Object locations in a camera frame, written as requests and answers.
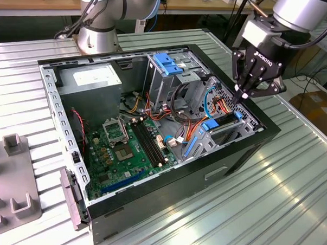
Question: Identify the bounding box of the long blue data wire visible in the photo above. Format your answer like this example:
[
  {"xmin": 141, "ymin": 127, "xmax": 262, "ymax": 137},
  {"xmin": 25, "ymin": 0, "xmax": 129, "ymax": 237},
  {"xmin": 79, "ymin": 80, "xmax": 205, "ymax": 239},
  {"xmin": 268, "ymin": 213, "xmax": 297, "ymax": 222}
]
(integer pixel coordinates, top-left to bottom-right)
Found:
[{"xmin": 203, "ymin": 85, "xmax": 223, "ymax": 120}]

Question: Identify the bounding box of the metal socket cover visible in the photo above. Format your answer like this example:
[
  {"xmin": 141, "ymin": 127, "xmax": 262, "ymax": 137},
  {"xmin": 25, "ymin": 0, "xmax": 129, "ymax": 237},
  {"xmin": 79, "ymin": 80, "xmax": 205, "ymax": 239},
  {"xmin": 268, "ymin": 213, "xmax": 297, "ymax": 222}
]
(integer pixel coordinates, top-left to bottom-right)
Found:
[{"xmin": 100, "ymin": 116, "xmax": 131, "ymax": 148}]

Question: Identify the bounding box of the yellow black wire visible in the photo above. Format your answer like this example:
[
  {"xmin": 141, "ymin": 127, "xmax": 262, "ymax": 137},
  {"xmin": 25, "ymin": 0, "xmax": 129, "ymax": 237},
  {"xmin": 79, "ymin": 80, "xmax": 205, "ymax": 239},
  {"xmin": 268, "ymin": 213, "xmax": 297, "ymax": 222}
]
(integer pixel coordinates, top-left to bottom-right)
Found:
[{"xmin": 123, "ymin": 92, "xmax": 144, "ymax": 114}]

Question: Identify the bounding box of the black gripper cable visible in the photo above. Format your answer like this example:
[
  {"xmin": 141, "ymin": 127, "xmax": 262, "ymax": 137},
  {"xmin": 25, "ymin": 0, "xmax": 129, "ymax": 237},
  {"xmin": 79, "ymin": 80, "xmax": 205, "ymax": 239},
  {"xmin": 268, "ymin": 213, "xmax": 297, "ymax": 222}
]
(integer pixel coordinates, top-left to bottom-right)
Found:
[{"xmin": 275, "ymin": 5, "xmax": 327, "ymax": 51}]

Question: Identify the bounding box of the black RAM slot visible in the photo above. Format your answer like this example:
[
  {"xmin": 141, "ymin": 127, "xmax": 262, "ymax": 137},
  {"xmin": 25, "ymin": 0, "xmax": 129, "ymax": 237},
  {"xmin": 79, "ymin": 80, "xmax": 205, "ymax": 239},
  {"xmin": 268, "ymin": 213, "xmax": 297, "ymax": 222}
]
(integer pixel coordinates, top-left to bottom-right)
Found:
[
  {"xmin": 140, "ymin": 118, "xmax": 171, "ymax": 163},
  {"xmin": 132, "ymin": 121, "xmax": 163, "ymax": 167},
  {"xmin": 128, "ymin": 121, "xmax": 159, "ymax": 169},
  {"xmin": 136, "ymin": 120, "xmax": 167, "ymax": 165}
]

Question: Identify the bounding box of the metal disk bay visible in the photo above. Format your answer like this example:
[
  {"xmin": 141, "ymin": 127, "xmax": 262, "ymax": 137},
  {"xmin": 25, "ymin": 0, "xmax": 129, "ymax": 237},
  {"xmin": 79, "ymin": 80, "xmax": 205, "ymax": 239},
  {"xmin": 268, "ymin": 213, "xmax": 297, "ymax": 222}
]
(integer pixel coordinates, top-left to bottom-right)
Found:
[{"xmin": 182, "ymin": 109, "xmax": 264, "ymax": 163}]

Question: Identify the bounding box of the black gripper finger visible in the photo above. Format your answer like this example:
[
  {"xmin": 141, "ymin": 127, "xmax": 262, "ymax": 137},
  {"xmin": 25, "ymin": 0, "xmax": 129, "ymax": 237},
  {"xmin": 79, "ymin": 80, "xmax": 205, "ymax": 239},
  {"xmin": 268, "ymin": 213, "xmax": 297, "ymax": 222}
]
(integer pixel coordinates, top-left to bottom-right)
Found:
[
  {"xmin": 242, "ymin": 66, "xmax": 288, "ymax": 101},
  {"xmin": 229, "ymin": 49, "xmax": 256, "ymax": 104}
]

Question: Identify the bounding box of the blue plastic bay latch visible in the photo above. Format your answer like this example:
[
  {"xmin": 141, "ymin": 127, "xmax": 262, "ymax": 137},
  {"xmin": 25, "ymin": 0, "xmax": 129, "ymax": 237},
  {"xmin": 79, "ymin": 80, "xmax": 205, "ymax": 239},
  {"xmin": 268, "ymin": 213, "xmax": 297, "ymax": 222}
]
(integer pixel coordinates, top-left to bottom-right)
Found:
[{"xmin": 152, "ymin": 53, "xmax": 185, "ymax": 77}]

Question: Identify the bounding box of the long wooden desk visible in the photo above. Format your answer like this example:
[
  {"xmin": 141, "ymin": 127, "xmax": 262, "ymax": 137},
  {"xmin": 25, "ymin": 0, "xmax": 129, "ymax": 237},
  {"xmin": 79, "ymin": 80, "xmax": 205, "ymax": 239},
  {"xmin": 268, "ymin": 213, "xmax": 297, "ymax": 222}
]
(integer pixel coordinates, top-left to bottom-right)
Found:
[{"xmin": 0, "ymin": 0, "xmax": 275, "ymax": 49}]

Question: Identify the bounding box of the blue expansion slot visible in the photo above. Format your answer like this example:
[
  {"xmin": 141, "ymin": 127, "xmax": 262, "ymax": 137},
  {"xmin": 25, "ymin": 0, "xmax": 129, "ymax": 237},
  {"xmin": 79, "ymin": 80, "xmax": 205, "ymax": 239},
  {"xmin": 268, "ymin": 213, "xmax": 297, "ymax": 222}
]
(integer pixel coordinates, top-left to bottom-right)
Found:
[{"xmin": 100, "ymin": 167, "xmax": 146, "ymax": 198}]

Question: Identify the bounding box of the large cardboard box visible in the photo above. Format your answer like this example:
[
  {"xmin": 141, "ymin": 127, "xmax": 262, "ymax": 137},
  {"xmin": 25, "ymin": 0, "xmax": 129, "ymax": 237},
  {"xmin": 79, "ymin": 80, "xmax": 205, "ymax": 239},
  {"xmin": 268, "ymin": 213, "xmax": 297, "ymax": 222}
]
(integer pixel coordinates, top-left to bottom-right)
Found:
[{"xmin": 287, "ymin": 89, "xmax": 327, "ymax": 136}]

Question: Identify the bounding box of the black arm base cable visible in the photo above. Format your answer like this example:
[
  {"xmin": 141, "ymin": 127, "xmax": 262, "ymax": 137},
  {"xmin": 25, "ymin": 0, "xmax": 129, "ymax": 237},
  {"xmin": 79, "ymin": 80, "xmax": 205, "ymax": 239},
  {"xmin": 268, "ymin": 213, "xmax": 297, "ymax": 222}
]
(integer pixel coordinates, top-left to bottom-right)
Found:
[{"xmin": 53, "ymin": 0, "xmax": 104, "ymax": 42}]

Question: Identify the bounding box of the grey parts rack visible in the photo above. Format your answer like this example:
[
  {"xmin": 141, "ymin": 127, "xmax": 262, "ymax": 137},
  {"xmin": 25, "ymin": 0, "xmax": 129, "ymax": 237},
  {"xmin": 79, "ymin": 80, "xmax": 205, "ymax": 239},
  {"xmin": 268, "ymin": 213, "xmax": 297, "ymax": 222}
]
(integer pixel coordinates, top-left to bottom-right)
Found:
[{"xmin": 0, "ymin": 133, "xmax": 46, "ymax": 242}]

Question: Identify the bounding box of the black cable loop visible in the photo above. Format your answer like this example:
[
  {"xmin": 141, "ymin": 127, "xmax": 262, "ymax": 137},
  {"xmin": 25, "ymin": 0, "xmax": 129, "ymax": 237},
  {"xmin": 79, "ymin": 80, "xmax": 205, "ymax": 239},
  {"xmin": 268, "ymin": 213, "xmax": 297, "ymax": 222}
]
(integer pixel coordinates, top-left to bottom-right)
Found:
[{"xmin": 170, "ymin": 83, "xmax": 200, "ymax": 125}]

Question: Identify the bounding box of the hard disk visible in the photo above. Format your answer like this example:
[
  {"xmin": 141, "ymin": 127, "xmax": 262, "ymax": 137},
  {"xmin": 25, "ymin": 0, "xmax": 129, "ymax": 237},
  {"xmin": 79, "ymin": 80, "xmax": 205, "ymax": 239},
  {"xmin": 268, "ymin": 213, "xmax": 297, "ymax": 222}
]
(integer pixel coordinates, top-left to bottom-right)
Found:
[{"xmin": 183, "ymin": 109, "xmax": 242, "ymax": 161}]

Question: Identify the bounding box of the orange red power wire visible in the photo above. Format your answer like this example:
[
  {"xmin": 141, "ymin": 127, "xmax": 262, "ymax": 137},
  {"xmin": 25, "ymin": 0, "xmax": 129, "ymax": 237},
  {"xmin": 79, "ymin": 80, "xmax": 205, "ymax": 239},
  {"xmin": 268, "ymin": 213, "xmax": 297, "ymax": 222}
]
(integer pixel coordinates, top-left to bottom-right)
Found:
[{"xmin": 214, "ymin": 95, "xmax": 240, "ymax": 115}]

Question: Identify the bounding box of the CPU socket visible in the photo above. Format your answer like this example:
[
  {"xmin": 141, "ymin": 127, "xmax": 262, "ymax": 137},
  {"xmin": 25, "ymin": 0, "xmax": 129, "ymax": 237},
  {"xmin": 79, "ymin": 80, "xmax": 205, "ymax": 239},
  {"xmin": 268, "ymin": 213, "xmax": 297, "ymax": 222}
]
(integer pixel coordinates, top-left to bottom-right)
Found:
[{"xmin": 112, "ymin": 142, "xmax": 138, "ymax": 163}]

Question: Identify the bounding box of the open black PC case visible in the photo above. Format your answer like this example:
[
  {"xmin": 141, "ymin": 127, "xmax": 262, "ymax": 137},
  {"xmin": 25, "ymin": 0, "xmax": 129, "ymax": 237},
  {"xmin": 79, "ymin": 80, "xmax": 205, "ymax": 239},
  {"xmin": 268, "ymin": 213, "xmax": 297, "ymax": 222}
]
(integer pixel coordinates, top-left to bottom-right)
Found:
[{"xmin": 29, "ymin": 37, "xmax": 286, "ymax": 245}]

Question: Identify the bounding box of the black case fan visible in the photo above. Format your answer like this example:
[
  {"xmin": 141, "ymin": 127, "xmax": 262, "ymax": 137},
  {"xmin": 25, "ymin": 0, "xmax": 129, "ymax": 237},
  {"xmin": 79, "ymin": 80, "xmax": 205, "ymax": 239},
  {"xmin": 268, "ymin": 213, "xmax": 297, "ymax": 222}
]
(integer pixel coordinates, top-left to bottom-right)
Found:
[{"xmin": 68, "ymin": 109, "xmax": 90, "ymax": 163}]

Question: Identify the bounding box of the grey Dell power supply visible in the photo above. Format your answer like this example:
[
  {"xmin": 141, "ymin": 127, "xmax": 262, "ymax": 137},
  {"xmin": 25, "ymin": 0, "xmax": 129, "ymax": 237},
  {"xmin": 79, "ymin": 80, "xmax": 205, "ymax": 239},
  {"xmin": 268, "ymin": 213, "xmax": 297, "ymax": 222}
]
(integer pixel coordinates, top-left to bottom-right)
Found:
[{"xmin": 54, "ymin": 60, "xmax": 124, "ymax": 130}]

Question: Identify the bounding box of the metal optical drive cage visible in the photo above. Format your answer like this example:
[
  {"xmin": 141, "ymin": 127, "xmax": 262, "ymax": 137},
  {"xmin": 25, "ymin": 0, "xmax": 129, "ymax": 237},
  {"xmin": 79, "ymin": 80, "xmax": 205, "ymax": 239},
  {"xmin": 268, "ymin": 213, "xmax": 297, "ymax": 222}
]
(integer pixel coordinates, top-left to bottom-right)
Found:
[{"xmin": 142, "ymin": 45, "xmax": 214, "ymax": 117}]

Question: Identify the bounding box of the red orange wire bundle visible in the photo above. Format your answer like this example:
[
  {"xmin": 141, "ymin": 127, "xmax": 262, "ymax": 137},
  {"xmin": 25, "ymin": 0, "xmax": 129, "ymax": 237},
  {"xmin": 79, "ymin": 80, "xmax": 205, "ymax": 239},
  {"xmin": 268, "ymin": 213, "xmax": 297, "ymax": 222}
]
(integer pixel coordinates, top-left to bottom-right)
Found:
[{"xmin": 143, "ymin": 91, "xmax": 209, "ymax": 128}]

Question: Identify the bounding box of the grey plastic case latch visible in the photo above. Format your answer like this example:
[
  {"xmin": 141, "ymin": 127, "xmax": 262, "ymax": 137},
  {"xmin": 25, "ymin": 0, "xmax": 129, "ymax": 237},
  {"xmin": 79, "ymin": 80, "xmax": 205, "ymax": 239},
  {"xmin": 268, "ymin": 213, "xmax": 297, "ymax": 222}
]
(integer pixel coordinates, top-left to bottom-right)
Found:
[{"xmin": 57, "ymin": 168, "xmax": 92, "ymax": 231}]

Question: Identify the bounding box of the black cable copper sleeve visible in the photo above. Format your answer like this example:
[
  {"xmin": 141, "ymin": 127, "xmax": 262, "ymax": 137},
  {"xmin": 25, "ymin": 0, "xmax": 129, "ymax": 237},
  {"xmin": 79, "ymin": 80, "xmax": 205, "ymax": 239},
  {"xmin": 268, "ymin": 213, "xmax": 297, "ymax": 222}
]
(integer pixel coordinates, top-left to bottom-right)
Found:
[{"xmin": 242, "ymin": 0, "xmax": 269, "ymax": 18}]

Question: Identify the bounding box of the green motherboard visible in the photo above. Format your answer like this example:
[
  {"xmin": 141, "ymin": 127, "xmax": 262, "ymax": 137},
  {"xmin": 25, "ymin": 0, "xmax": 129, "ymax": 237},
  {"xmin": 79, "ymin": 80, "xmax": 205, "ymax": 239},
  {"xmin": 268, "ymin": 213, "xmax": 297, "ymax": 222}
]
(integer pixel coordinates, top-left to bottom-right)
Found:
[{"xmin": 81, "ymin": 114, "xmax": 181, "ymax": 204}]

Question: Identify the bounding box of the white connector blue wire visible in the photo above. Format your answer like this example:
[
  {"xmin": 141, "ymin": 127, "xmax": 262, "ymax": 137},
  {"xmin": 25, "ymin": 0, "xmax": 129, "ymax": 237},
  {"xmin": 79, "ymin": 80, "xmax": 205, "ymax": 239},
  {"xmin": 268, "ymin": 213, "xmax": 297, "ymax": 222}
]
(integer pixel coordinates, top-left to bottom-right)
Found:
[{"xmin": 164, "ymin": 134, "xmax": 189, "ymax": 148}]

